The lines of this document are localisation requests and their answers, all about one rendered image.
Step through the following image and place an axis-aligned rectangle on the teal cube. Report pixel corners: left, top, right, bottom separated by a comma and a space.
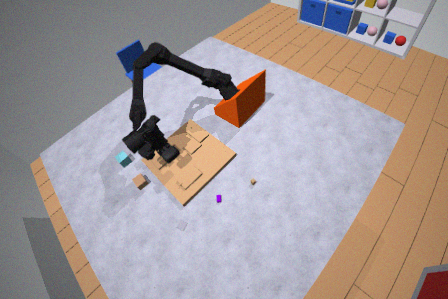
115, 151, 132, 168

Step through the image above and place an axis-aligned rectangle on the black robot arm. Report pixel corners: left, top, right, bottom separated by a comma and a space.
122, 42, 240, 160

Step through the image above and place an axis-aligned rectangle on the dark grey bent rod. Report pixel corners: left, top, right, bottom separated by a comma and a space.
177, 220, 187, 231

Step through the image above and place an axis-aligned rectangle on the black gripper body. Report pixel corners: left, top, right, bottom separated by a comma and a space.
144, 132, 180, 164

